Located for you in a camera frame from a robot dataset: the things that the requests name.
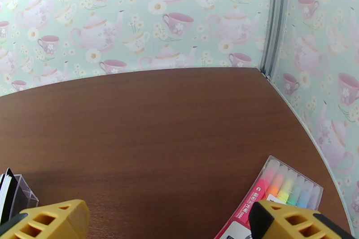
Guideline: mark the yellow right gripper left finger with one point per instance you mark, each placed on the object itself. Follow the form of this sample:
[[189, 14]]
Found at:
[[73, 218]]

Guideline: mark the aluminium frame corner post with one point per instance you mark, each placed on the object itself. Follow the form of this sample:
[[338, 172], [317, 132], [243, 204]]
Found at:
[[273, 22]]

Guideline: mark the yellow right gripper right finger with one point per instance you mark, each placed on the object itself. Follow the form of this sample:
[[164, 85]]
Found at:
[[280, 231]]

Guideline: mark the highlighter pen pack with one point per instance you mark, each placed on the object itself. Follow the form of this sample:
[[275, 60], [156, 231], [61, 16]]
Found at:
[[289, 182]]

